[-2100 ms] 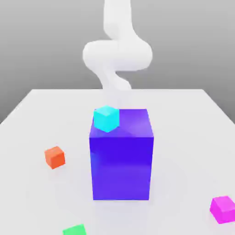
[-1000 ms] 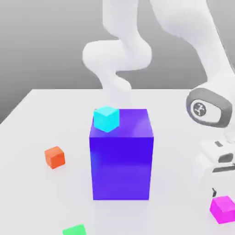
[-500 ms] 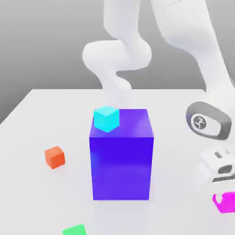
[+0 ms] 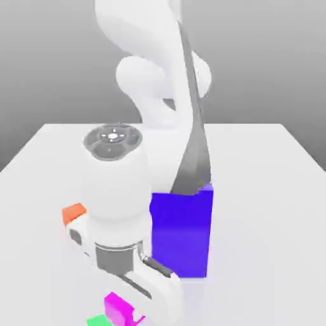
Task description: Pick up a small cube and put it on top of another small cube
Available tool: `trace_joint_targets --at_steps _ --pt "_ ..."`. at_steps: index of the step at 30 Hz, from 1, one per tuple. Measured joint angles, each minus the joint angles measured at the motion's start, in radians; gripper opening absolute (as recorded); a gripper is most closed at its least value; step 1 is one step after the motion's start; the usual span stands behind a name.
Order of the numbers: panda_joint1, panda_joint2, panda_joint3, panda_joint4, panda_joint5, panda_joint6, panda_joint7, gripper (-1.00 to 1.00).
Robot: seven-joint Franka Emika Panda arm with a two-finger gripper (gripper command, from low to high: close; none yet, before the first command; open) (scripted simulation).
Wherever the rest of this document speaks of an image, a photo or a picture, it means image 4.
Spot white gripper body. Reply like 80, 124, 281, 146
108, 269, 185, 326

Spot small orange cube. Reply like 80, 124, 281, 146
61, 202, 88, 227

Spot large blue box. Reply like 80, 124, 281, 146
149, 183, 214, 279

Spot small green cube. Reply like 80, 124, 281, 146
86, 314, 113, 326

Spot small magenta cube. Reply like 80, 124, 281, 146
104, 292, 146, 326

